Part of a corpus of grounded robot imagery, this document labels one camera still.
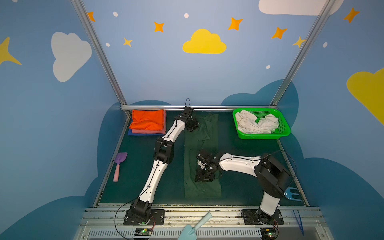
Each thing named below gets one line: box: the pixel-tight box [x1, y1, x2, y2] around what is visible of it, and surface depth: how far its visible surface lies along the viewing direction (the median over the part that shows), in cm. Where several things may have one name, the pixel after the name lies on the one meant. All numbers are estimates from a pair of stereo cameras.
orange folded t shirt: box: [129, 109, 164, 131], surface depth 109 cm
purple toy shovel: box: [113, 152, 128, 183], surface depth 93 cm
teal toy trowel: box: [178, 212, 212, 240], surface depth 71 cm
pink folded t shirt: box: [131, 110, 167, 134], surface depth 106 cm
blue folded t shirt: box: [127, 129, 165, 136], surface depth 108 cm
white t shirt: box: [235, 109, 279, 134], surface depth 113 cm
